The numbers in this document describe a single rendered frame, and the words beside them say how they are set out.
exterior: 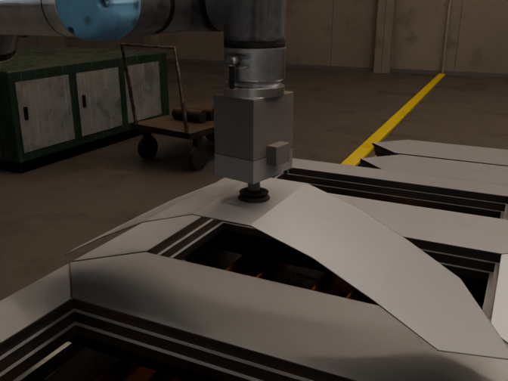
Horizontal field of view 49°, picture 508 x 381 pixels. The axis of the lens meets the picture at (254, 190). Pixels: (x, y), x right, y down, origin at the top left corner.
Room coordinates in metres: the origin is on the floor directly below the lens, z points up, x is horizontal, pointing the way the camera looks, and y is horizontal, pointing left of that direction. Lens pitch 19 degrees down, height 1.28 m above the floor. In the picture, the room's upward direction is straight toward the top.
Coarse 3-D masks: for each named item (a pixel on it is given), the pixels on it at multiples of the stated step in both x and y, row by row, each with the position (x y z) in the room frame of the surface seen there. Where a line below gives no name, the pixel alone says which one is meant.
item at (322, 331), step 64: (384, 192) 1.30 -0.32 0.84; (448, 192) 1.24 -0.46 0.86; (128, 256) 0.87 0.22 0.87; (448, 256) 0.91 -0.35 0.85; (64, 320) 0.70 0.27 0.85; (128, 320) 0.68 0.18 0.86; (192, 320) 0.67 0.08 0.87; (256, 320) 0.67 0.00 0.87; (320, 320) 0.67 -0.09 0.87; (384, 320) 0.67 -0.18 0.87
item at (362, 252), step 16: (352, 224) 0.67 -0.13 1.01; (368, 224) 0.69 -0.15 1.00; (336, 240) 0.62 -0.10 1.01; (352, 240) 0.63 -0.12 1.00; (368, 240) 0.65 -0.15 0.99; (384, 240) 0.66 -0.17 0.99; (400, 240) 0.68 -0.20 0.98; (320, 256) 0.57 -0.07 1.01; (336, 256) 0.58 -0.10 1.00; (352, 256) 0.60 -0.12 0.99; (368, 256) 0.61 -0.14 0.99; (384, 256) 0.63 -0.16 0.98; (336, 272) 0.55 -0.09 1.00; (352, 272) 0.57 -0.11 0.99; (368, 272) 0.58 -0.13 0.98; (384, 272) 0.59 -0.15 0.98; (368, 288) 0.55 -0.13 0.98
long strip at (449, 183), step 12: (300, 168) 1.41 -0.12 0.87; (312, 168) 1.41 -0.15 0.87; (324, 168) 1.41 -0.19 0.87; (336, 168) 1.41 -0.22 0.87; (348, 168) 1.41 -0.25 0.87; (360, 168) 1.41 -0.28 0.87; (372, 168) 1.41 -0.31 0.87; (396, 180) 1.30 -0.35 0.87; (408, 180) 1.30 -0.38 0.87; (420, 180) 1.30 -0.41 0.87; (432, 180) 1.30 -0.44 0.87; (444, 180) 1.30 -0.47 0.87; (456, 180) 1.30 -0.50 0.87; (468, 180) 1.30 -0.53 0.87; (480, 192) 1.21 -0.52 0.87; (492, 192) 1.21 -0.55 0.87; (504, 192) 1.21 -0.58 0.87
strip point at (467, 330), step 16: (464, 288) 0.64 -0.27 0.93; (464, 304) 0.60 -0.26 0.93; (448, 320) 0.56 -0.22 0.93; (464, 320) 0.57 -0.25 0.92; (480, 320) 0.59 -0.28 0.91; (448, 336) 0.53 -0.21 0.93; (464, 336) 0.54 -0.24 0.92; (480, 336) 0.56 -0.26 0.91; (496, 336) 0.57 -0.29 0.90; (464, 352) 0.51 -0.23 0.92; (480, 352) 0.53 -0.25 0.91; (496, 352) 0.54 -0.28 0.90
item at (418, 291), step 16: (400, 256) 0.64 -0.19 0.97; (416, 256) 0.66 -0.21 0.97; (400, 272) 0.61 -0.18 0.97; (416, 272) 0.62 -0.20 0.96; (432, 272) 0.64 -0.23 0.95; (448, 272) 0.66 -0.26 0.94; (384, 288) 0.56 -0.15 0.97; (400, 288) 0.57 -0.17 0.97; (416, 288) 0.59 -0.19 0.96; (432, 288) 0.61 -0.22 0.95; (448, 288) 0.62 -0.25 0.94; (384, 304) 0.53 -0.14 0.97; (400, 304) 0.55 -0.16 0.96; (416, 304) 0.56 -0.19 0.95; (432, 304) 0.57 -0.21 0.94; (448, 304) 0.59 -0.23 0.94; (400, 320) 0.52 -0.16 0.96; (416, 320) 0.53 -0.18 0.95; (432, 320) 0.54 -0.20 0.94; (432, 336) 0.52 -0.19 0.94
